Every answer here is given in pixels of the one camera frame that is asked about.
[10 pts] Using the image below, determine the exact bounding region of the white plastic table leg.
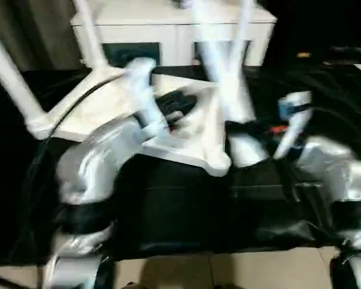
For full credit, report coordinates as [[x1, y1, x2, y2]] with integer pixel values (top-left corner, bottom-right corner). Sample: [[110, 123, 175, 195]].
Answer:
[[192, 0, 268, 168], [73, 0, 111, 72], [219, 0, 255, 88], [0, 20, 54, 141]]

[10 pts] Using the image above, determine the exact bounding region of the white plastic table top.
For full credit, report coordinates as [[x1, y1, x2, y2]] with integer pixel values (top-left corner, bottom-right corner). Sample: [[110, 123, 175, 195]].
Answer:
[[25, 64, 232, 178]]

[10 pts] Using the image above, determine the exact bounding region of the white cabinet with glass doors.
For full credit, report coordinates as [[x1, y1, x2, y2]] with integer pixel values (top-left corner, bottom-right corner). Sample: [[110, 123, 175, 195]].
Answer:
[[70, 0, 277, 69]]

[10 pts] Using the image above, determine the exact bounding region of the black mat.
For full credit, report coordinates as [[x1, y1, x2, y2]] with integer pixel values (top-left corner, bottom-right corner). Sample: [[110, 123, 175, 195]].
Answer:
[[0, 61, 361, 266]]

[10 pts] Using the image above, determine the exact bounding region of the black horizontal bar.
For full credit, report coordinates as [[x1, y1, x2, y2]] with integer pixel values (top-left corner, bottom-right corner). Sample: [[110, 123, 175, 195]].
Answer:
[[330, 45, 361, 57]]

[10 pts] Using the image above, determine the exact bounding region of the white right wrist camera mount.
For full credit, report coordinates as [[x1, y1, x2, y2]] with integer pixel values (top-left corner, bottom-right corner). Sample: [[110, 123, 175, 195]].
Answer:
[[273, 90, 313, 160]]

